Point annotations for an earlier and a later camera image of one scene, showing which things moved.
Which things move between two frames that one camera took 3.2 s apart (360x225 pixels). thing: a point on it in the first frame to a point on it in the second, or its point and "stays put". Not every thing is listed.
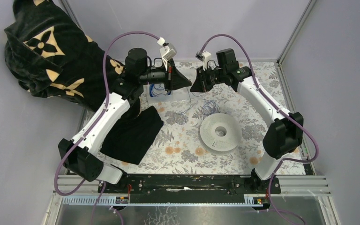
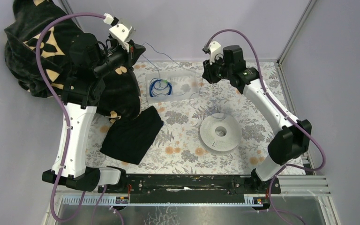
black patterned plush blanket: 49,56 stays put
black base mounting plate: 191,188 stays put
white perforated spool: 220,133 stays put
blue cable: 209,108 to 162,52
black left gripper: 172,78 to 128,58
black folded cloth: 132,136 stays put
